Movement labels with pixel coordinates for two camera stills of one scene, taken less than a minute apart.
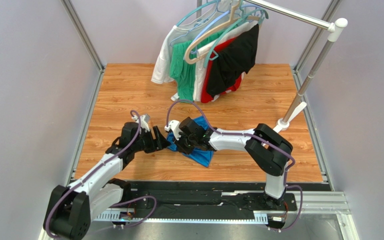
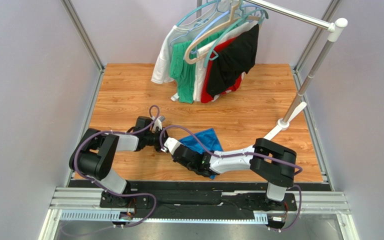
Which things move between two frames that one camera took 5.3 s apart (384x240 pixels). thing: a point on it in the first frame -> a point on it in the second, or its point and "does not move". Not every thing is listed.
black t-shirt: x=236 y=57 does not move
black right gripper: x=182 y=143 -> x=178 y=153
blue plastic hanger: x=220 y=18 does not move
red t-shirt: x=205 y=97 does not move
